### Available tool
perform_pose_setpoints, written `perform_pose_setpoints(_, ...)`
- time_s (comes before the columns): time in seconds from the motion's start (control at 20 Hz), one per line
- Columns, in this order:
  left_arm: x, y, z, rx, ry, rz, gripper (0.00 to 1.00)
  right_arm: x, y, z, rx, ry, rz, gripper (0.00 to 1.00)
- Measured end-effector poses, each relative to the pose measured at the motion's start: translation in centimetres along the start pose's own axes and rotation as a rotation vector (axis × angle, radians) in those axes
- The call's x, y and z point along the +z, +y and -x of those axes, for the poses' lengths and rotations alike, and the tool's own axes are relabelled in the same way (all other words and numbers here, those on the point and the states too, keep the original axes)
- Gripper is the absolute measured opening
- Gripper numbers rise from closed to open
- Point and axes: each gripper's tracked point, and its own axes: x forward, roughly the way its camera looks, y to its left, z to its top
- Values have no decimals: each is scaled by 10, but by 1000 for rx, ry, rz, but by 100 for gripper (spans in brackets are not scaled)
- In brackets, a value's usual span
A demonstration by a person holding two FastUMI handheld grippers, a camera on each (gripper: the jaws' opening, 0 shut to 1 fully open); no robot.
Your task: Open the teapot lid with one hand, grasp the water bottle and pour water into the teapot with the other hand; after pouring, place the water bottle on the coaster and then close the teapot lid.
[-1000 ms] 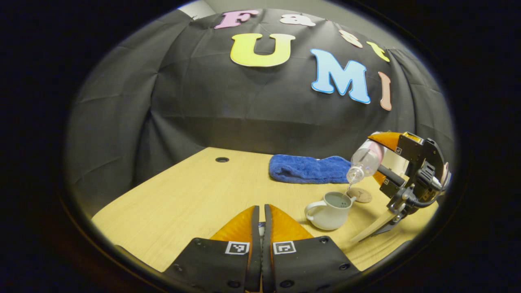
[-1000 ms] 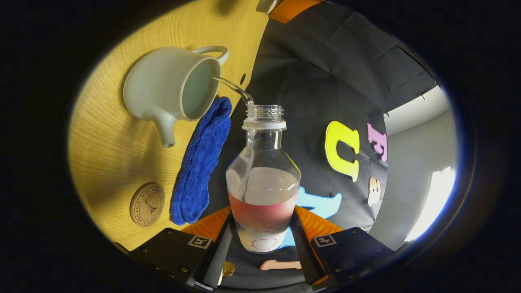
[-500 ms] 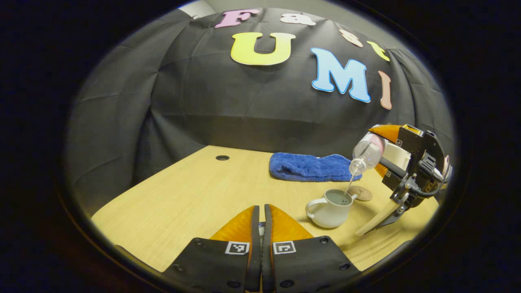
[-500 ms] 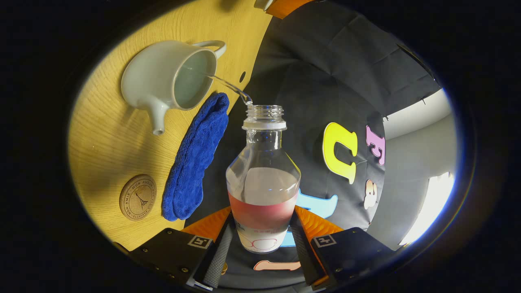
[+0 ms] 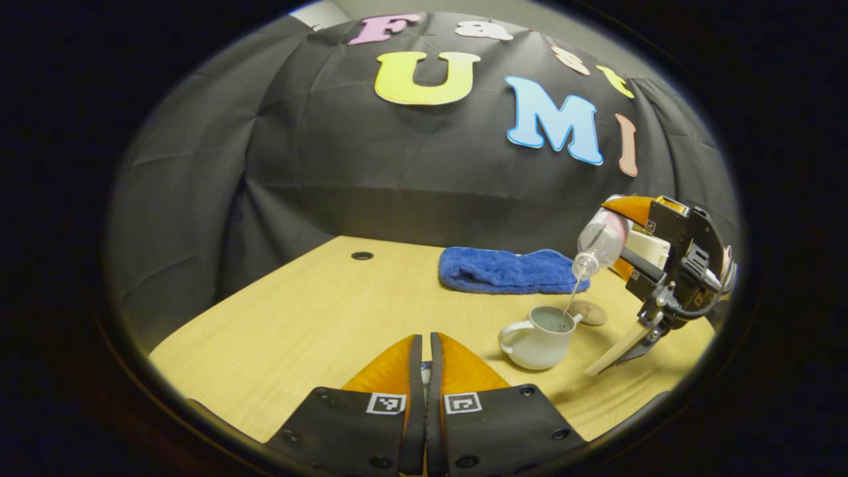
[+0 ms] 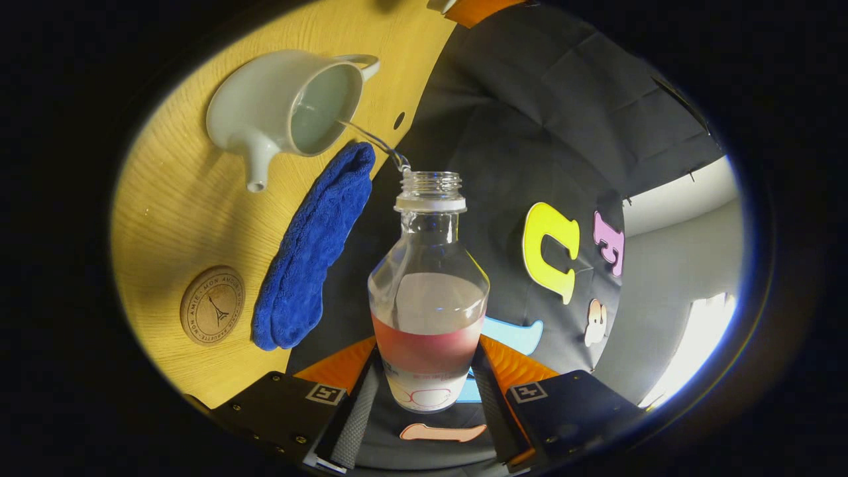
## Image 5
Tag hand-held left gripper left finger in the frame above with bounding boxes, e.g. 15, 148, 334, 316
265, 333, 425, 477

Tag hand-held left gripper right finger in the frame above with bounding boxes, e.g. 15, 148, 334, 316
426, 332, 587, 477

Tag clear plastic water bottle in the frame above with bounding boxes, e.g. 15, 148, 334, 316
572, 207, 633, 280

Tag round wooden coaster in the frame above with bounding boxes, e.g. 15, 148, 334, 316
568, 300, 608, 327

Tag white ceramic teacup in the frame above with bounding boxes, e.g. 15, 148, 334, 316
498, 305, 584, 370

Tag white toaster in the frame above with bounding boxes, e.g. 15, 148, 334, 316
623, 229, 671, 269

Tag blue towel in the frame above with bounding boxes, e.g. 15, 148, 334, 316
439, 246, 590, 295

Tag black backdrop cloth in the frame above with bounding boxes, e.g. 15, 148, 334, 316
109, 10, 741, 352

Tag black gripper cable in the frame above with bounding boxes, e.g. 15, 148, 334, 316
662, 282, 724, 321

